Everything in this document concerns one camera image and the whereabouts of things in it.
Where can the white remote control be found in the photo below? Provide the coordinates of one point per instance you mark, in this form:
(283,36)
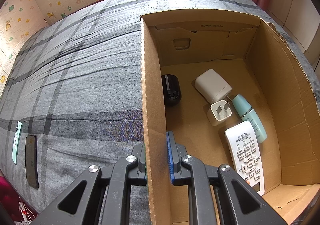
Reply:
(246,149)

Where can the black smartphone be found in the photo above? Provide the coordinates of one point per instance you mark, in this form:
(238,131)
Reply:
(32,162)

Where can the cream wardrobe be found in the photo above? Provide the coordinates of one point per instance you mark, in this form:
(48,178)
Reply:
(295,2)

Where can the cardboard box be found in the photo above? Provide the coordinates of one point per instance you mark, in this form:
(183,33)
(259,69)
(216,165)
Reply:
(275,77)

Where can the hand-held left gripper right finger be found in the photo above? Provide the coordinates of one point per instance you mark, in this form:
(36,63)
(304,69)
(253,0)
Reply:
(170,160)

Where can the black cylinder device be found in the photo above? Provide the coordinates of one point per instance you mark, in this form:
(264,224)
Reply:
(171,89)

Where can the small white plug adapter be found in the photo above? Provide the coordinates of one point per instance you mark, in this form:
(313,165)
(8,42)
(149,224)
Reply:
(220,114)

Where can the teal cosmetic bottle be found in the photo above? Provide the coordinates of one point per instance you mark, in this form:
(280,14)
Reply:
(250,114)

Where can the large white charger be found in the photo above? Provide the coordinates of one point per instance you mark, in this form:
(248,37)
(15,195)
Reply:
(211,83)

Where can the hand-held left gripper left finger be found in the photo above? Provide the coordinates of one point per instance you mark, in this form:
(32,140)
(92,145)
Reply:
(138,165)

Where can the red cloth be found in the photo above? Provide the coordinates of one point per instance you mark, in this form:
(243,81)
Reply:
(7,190)

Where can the teal smartphone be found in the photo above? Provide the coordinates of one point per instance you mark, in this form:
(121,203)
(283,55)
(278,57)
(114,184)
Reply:
(17,142)

